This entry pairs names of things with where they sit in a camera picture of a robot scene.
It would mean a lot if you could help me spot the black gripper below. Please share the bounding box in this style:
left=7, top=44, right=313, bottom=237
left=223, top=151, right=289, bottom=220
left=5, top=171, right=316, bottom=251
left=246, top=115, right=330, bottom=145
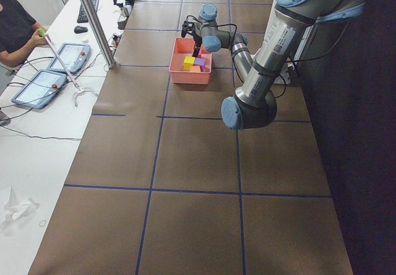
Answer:
left=181, top=15, right=202, bottom=58

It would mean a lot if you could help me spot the purple foam block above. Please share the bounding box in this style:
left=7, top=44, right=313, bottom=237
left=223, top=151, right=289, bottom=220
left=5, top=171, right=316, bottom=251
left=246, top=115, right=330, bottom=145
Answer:
left=194, top=57, right=206, bottom=72

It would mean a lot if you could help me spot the yellow foam block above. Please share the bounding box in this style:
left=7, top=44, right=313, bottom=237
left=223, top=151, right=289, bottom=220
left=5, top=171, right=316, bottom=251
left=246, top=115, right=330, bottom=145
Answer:
left=183, top=56, right=196, bottom=71

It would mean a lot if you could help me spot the orange foam block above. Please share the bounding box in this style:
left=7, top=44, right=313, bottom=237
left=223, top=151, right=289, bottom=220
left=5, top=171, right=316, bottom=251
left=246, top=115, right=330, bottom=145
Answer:
left=189, top=66, right=201, bottom=72

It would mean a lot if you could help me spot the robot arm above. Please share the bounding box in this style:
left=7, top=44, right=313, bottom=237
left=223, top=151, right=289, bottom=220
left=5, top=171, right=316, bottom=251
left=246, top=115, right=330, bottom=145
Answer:
left=221, top=0, right=364, bottom=130
left=181, top=4, right=253, bottom=82

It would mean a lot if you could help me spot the pink plastic bin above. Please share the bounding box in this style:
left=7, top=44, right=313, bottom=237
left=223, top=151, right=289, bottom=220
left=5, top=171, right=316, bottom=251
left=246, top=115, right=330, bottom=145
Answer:
left=169, top=37, right=212, bottom=85

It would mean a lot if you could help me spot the black keyboard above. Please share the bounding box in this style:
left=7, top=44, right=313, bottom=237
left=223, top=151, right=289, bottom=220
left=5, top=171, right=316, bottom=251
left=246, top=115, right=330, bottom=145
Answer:
left=77, top=0, right=101, bottom=24

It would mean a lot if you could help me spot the black computer mouse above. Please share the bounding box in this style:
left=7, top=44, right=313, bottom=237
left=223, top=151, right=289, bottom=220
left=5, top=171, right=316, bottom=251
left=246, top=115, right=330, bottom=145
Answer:
left=74, top=25, right=88, bottom=34

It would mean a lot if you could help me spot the upper teach pendant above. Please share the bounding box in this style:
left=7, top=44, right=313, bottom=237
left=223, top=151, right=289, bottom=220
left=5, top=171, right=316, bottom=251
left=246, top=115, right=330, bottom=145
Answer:
left=58, top=43, right=91, bottom=74

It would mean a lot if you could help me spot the teach pendant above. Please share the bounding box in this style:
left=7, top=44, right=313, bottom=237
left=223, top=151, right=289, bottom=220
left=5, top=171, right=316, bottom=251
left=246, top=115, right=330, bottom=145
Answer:
left=58, top=43, right=91, bottom=74
left=11, top=69, right=67, bottom=109

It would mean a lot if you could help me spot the reacher grabber stick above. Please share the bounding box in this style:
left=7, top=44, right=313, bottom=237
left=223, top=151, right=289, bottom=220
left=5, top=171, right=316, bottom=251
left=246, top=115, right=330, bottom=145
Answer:
left=37, top=28, right=98, bottom=107

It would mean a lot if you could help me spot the lower teach pendant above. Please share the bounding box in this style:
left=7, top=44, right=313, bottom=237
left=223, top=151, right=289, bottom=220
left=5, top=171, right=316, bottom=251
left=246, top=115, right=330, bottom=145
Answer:
left=11, top=69, right=67, bottom=109

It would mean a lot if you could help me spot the person in black shirt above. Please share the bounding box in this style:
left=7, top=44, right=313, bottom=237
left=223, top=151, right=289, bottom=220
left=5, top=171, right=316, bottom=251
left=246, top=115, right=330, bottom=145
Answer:
left=1, top=0, right=47, bottom=68

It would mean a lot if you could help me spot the crumpled white tissue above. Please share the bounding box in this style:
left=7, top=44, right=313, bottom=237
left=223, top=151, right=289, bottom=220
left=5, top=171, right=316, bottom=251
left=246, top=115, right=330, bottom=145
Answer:
left=1, top=186, right=40, bottom=231

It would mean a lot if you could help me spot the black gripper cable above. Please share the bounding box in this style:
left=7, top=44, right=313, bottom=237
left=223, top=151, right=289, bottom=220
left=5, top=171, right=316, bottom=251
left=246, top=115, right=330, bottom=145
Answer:
left=185, top=14, right=239, bottom=40

